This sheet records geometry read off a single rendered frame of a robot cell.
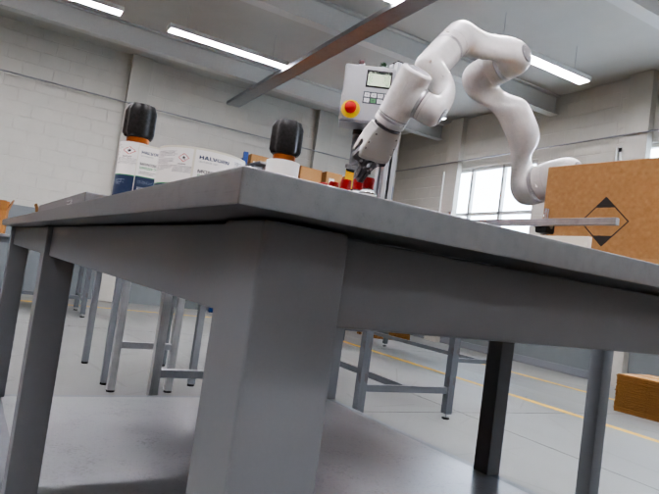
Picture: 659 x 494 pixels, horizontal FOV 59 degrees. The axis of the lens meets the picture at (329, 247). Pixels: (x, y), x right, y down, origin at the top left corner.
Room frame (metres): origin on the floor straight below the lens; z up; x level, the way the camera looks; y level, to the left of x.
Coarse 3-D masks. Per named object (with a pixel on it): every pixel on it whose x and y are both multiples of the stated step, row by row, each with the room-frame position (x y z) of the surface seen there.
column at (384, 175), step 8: (392, 64) 1.84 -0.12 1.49; (400, 64) 1.82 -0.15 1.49; (392, 160) 1.83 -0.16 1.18; (376, 168) 1.85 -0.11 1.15; (384, 168) 1.82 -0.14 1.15; (392, 168) 1.83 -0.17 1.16; (376, 176) 1.85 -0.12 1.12; (384, 176) 1.82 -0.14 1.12; (392, 176) 1.84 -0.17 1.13; (376, 184) 1.84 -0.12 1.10; (384, 184) 1.82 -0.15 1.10; (392, 184) 1.84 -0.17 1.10; (376, 192) 1.84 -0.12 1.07; (384, 192) 1.83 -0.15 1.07
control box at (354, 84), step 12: (348, 72) 1.82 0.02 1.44; (360, 72) 1.82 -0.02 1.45; (348, 84) 1.82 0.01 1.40; (360, 84) 1.82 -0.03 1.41; (348, 96) 1.82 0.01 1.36; (360, 96) 1.82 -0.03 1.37; (360, 108) 1.82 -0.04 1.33; (372, 108) 1.82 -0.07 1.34; (348, 120) 1.83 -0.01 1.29; (360, 120) 1.82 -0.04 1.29
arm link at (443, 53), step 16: (432, 48) 1.53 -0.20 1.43; (448, 48) 1.54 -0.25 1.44; (416, 64) 1.53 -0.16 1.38; (432, 64) 1.50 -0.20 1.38; (448, 64) 1.53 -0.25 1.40; (432, 80) 1.51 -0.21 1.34; (448, 80) 1.47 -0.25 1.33; (432, 96) 1.42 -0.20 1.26; (448, 96) 1.44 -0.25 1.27; (416, 112) 1.43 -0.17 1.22; (432, 112) 1.42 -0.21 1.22
